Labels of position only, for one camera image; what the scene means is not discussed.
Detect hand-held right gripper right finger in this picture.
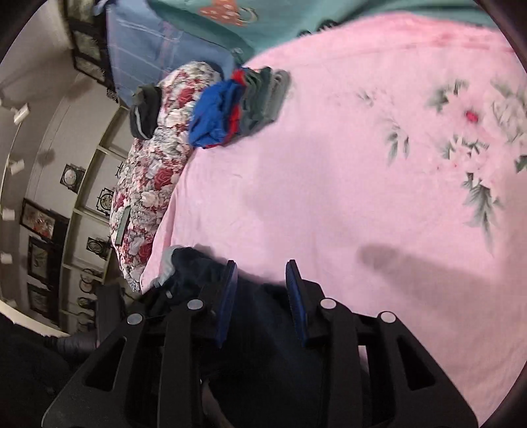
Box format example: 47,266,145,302
286,259,479,428

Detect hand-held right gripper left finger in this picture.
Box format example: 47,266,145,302
41,260,238,428

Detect dark navy pants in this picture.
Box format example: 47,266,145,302
140,246,371,428

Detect pink floral bed sheet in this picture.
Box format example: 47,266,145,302
140,12,527,428

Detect dark flat remote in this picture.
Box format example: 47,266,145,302
115,206,132,245

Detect black framed round ornament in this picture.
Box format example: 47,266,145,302
86,236,111,258
60,163,86,192
96,186,117,217

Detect red floral quilt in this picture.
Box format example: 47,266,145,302
109,61,225,293

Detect red garment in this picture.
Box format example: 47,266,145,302
204,69,248,149

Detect blue garment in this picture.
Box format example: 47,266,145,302
188,79,244,149

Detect stack of grey folded clothes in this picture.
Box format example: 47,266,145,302
236,67,292,136

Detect dark jacket with grey trim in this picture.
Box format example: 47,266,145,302
129,83,163,140

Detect person's dark clothing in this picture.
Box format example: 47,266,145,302
0,313,101,428

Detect blue striped pillow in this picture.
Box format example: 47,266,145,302
94,0,256,108

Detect teal printed blanket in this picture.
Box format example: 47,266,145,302
146,0,499,56

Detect white wall shelf unit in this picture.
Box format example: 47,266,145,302
58,105,134,332

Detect dark framed wall picture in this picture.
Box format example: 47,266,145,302
20,199,70,248
27,237,59,281
68,18,108,62
26,282,59,321
72,55,114,89

